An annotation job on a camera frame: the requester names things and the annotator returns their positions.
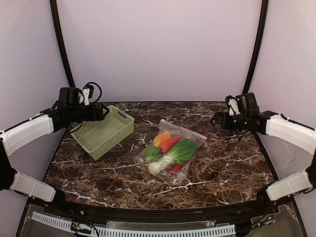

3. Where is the white bok choy toy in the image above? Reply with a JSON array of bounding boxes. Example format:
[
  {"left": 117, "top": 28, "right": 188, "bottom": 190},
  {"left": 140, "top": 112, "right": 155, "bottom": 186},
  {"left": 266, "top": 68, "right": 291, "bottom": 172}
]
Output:
[{"left": 148, "top": 139, "right": 197, "bottom": 175}]

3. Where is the red pepper toy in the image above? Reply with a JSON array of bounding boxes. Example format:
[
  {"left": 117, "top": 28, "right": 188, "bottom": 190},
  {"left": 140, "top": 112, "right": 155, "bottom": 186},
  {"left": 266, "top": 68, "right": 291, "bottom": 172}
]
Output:
[{"left": 159, "top": 135, "right": 182, "bottom": 153}]

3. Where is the dark red chili toy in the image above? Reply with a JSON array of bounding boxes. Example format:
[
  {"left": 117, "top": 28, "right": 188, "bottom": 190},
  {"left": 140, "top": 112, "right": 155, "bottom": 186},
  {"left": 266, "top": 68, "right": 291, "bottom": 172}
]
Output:
[{"left": 169, "top": 163, "right": 183, "bottom": 176}]

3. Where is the clear zip top bag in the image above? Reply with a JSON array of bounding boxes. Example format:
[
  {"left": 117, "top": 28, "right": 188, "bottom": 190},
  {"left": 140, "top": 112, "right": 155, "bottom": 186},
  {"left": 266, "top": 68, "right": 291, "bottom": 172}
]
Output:
[{"left": 134, "top": 119, "right": 207, "bottom": 185}]

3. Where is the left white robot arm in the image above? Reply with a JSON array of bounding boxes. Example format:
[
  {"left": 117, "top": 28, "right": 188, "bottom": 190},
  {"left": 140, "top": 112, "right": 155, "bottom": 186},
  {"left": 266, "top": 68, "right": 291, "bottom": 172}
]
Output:
[{"left": 0, "top": 86, "right": 110, "bottom": 202}]

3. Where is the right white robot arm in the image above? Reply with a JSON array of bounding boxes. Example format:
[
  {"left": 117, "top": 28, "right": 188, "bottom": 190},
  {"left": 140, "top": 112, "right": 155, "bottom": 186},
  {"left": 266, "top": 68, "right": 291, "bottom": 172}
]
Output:
[{"left": 210, "top": 92, "right": 316, "bottom": 201}]

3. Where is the beige perforated plastic basket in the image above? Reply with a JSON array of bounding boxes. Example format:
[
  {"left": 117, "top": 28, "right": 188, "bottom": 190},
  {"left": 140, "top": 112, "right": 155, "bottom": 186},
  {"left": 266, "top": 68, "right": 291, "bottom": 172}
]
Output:
[{"left": 70, "top": 105, "right": 134, "bottom": 160}]

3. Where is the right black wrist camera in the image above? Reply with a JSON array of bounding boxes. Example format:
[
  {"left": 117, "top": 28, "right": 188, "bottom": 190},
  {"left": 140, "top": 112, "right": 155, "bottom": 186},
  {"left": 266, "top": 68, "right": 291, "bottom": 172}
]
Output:
[{"left": 225, "top": 95, "right": 240, "bottom": 116}]

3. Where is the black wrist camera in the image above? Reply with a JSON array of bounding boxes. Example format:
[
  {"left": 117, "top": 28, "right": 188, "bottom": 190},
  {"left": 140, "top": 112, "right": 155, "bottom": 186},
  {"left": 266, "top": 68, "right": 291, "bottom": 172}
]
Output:
[
  {"left": 225, "top": 95, "right": 240, "bottom": 116},
  {"left": 82, "top": 82, "right": 103, "bottom": 106}
]

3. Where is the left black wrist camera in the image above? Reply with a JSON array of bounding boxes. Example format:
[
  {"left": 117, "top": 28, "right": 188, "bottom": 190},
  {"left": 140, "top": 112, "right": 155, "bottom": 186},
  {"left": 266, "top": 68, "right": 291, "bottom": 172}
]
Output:
[{"left": 82, "top": 82, "right": 103, "bottom": 106}]

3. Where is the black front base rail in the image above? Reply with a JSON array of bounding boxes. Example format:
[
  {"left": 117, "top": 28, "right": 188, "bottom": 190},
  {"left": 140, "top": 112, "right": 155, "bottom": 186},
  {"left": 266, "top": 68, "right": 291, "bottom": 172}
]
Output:
[{"left": 14, "top": 192, "right": 309, "bottom": 237}]

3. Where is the left black frame post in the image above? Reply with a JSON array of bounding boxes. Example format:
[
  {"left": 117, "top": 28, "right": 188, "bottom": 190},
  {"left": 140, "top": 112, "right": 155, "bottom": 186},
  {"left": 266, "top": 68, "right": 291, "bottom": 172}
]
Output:
[{"left": 49, "top": 0, "right": 75, "bottom": 87}]

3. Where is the black frame post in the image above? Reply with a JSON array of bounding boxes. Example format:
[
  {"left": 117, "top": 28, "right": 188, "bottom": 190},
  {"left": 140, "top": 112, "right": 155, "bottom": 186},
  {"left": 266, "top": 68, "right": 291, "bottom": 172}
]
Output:
[
  {"left": 242, "top": 0, "right": 269, "bottom": 94},
  {"left": 49, "top": 0, "right": 75, "bottom": 87}
]

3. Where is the right black frame post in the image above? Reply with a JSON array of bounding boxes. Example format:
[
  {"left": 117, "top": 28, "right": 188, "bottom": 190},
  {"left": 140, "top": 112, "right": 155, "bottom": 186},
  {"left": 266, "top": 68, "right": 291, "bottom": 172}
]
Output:
[{"left": 242, "top": 0, "right": 269, "bottom": 94}]

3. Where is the white slotted cable duct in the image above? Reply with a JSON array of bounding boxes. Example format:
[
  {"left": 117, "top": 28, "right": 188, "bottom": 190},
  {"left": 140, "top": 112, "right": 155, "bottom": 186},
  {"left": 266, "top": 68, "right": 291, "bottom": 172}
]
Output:
[{"left": 31, "top": 211, "right": 236, "bottom": 237}]

